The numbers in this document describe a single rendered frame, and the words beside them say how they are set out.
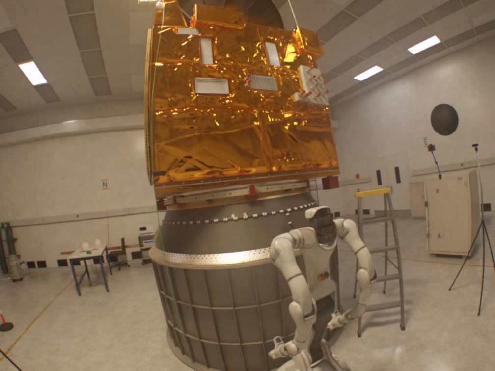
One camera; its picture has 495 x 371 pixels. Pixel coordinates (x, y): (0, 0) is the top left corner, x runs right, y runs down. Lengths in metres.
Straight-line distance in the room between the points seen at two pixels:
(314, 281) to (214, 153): 1.24
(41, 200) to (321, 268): 7.89
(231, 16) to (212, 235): 2.21
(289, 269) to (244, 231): 0.88
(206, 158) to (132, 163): 5.68
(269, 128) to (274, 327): 1.78
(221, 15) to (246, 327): 2.99
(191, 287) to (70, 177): 6.37
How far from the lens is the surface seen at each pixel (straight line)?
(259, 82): 2.36
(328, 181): 2.57
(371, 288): 1.34
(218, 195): 1.90
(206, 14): 2.60
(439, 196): 4.49
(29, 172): 8.52
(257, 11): 3.31
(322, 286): 1.25
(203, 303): 1.98
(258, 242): 1.79
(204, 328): 2.14
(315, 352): 1.60
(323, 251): 1.12
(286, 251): 1.01
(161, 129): 1.88
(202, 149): 1.84
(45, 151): 8.34
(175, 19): 2.61
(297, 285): 0.98
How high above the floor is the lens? 1.66
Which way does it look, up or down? 2 degrees up
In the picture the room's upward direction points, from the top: 7 degrees counter-clockwise
